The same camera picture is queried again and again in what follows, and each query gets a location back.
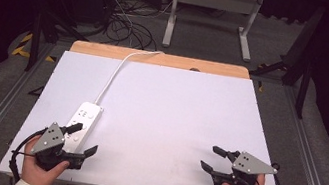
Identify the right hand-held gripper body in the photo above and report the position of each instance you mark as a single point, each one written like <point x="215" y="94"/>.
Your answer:
<point x="250" y="164"/>

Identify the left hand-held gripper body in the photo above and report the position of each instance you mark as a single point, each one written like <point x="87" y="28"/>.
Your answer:
<point x="49" y="135"/>

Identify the white power strip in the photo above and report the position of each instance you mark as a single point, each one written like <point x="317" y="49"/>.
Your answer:
<point x="85" y="116"/>

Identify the person's left hand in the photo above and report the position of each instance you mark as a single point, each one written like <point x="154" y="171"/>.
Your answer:
<point x="37" y="176"/>

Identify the yellow black hazard tape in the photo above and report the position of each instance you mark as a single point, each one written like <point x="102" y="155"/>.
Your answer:
<point x="21" y="48"/>

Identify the black metal stand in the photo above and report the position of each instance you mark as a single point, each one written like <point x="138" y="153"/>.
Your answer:
<point x="36" y="37"/>
<point x="304" y="82"/>

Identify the white metal desk frame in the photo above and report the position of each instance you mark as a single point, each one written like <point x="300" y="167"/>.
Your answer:
<point x="215" y="0"/>

